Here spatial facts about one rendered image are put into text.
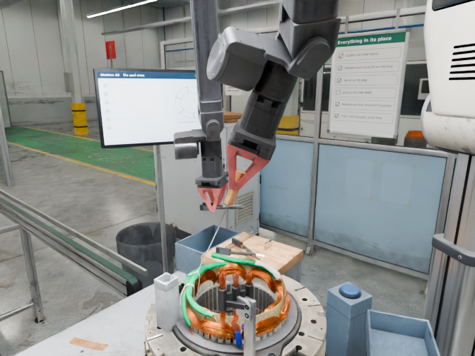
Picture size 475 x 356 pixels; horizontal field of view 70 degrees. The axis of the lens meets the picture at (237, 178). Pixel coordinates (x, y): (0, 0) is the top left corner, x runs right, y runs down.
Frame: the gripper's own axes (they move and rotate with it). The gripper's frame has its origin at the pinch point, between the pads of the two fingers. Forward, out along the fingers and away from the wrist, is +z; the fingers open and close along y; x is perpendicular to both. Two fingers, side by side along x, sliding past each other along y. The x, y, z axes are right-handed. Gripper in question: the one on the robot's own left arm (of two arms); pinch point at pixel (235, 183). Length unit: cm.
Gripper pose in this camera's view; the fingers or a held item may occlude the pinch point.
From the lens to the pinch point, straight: 55.3
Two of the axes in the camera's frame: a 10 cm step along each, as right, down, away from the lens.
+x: 9.3, 3.5, 0.3
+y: -0.9, 3.2, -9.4
